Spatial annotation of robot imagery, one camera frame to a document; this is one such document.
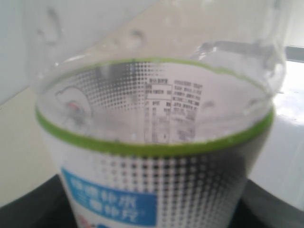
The clear plastic lime drink bottle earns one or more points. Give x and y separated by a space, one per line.
155 111

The white plastic tray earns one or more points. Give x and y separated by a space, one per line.
290 113

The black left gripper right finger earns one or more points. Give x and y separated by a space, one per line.
260 209

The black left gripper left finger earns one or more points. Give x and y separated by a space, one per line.
46 206

